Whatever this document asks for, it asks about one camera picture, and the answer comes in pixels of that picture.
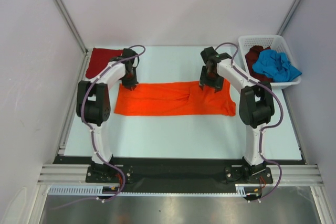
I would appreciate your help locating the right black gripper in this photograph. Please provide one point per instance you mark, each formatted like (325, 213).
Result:
(211, 83)

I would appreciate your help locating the white plastic basket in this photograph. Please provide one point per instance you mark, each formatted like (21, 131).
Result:
(275, 42)

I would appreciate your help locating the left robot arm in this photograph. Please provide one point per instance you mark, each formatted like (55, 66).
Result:
(94, 108)

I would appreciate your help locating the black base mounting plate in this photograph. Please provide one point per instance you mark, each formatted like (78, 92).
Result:
(169, 172)

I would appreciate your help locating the aluminium frame post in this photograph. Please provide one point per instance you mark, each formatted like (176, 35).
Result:
(70, 24)
(288, 17)

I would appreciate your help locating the blue crumpled t shirt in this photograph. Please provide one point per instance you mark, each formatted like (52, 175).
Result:
(276, 65)

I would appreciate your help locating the white slotted cable duct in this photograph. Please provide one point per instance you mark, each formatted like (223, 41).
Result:
(109, 190)

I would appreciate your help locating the right aluminium frame post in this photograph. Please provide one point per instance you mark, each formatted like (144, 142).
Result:
(288, 17)

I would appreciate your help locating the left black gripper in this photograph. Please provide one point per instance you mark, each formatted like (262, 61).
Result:
(133, 83)

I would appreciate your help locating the folded dark red shirt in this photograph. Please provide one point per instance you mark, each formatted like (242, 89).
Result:
(100, 58)

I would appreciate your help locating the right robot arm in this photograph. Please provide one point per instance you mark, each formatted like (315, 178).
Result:
(256, 107)

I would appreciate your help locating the left aluminium frame post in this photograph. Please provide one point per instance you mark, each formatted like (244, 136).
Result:
(70, 24)

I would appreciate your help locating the dark red shirt in basket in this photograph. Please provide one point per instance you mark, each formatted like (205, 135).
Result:
(251, 58)

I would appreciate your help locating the orange t shirt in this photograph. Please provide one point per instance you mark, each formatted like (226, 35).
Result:
(174, 99)

